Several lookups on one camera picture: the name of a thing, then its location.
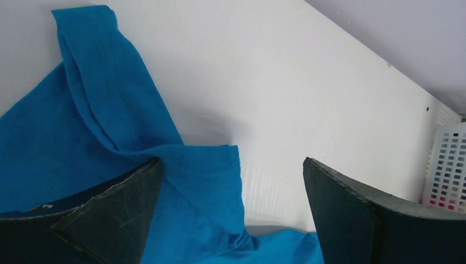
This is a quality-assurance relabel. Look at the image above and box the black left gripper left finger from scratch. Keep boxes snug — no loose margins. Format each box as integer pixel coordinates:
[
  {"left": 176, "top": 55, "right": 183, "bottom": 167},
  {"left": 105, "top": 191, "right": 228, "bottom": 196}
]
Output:
[{"left": 1, "top": 158, "right": 163, "bottom": 263}]

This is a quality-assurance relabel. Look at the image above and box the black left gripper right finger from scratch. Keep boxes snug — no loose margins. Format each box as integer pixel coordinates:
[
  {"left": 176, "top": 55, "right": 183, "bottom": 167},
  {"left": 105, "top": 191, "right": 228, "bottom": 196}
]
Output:
[{"left": 303, "top": 158, "right": 465, "bottom": 263}]

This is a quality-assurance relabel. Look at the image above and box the blue polo shirt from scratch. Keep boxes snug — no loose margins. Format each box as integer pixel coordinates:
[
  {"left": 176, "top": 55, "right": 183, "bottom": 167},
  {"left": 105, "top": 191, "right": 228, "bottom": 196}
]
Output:
[{"left": 1, "top": 5, "right": 323, "bottom": 263}]

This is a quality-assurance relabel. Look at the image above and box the white plastic laundry basket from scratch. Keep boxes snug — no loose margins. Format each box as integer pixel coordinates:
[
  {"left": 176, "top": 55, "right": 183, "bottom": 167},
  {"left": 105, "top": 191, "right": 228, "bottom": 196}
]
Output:
[{"left": 421, "top": 123, "right": 465, "bottom": 213}]

